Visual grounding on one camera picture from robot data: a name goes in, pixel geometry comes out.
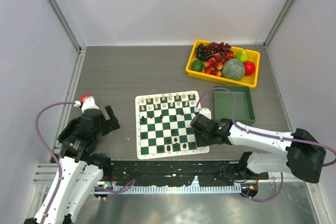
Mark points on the red cherry bunch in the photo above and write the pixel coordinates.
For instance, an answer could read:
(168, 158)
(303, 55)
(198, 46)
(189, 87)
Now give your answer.
(215, 63)

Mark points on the black grape bunch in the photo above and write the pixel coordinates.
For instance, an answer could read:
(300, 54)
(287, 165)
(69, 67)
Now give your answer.
(200, 52)

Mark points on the green yellow pear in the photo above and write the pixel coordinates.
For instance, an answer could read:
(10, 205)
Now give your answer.
(242, 56)

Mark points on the dark red grape bunch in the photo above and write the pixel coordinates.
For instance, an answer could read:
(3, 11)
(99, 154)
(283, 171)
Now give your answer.
(213, 48)

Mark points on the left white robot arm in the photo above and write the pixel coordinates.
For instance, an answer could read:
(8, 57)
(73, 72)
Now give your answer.
(79, 167)

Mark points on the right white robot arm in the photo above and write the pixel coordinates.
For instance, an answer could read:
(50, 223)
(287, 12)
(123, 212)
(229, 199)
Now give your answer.
(282, 152)

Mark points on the red apple in bin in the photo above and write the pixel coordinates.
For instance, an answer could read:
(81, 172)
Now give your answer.
(249, 68)

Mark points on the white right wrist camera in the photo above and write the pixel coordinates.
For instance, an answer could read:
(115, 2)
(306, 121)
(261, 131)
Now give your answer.
(204, 111)

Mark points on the red apple on table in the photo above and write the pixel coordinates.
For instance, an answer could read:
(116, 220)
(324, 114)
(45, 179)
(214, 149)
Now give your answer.
(85, 96)

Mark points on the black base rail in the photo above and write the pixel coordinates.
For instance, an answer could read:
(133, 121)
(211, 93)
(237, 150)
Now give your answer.
(174, 173)

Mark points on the green plastic tray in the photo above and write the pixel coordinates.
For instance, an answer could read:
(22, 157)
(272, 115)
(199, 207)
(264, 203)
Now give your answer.
(223, 102)

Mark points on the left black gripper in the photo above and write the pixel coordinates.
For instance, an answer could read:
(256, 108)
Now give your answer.
(112, 123)

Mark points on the aluminium frame rail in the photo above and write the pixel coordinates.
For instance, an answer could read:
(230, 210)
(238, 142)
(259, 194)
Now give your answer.
(106, 187)

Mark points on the green lime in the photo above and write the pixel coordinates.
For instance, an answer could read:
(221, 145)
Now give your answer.
(197, 65)

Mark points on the green white chess board mat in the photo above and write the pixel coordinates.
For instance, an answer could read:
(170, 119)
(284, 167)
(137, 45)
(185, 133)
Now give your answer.
(163, 125)

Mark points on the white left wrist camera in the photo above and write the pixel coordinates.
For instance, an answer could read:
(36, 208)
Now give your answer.
(88, 104)

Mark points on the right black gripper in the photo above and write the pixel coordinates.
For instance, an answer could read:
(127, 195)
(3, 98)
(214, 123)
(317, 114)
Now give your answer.
(200, 141)

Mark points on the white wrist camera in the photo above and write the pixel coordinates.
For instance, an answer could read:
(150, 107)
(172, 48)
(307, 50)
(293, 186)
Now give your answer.
(88, 104)
(204, 111)

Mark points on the green netted melon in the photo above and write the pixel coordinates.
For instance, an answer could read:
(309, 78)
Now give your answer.
(233, 69)

